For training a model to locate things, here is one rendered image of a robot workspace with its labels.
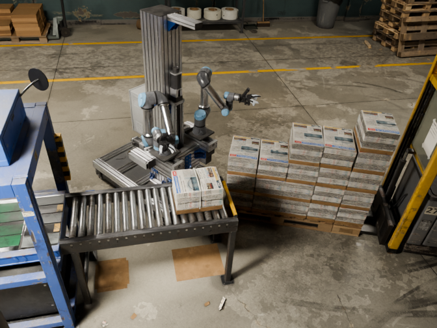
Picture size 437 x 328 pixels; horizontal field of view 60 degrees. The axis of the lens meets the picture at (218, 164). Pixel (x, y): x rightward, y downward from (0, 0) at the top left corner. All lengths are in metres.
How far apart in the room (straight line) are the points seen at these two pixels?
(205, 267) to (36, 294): 1.45
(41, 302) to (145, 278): 0.89
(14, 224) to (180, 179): 1.29
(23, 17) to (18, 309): 6.46
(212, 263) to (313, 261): 0.99
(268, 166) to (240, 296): 1.22
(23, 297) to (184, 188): 1.44
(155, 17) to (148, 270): 2.23
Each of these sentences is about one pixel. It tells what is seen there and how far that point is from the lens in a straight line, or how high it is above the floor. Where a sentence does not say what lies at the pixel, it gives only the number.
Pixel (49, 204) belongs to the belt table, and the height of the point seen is 0.80.
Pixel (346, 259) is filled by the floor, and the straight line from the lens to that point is 4.07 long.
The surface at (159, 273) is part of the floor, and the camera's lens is 3.69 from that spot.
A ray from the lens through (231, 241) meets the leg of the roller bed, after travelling 3.20.
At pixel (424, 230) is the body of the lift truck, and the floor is 0.37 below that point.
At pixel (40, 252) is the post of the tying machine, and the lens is 2.76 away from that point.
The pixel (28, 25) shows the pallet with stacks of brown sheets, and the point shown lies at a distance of 8.86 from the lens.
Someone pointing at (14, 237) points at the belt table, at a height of 0.80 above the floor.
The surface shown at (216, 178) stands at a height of 1.03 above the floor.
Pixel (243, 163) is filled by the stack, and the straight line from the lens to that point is 3.65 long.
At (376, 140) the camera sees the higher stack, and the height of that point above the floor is 1.20.
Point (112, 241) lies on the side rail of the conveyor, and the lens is 2.98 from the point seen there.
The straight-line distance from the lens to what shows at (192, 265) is 3.73.
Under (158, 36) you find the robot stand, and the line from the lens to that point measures 3.36.
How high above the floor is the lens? 2.98
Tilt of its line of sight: 38 degrees down
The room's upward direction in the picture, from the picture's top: 4 degrees clockwise
